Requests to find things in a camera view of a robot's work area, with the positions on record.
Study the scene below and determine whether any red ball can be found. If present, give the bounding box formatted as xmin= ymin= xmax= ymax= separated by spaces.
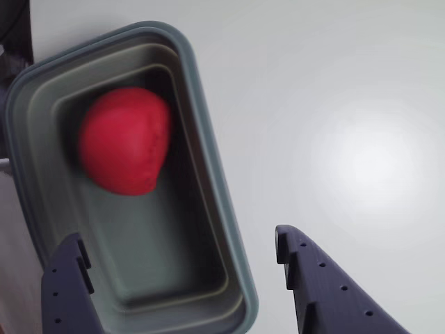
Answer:
xmin=78 ymin=86 xmax=173 ymax=196

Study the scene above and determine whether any grey collapsible container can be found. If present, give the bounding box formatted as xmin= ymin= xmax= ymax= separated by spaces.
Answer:
xmin=3 ymin=20 xmax=260 ymax=334

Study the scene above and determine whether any blue-grey gripper finger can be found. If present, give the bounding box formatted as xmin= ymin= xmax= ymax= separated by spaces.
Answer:
xmin=275 ymin=224 xmax=413 ymax=334
xmin=40 ymin=232 xmax=104 ymax=334

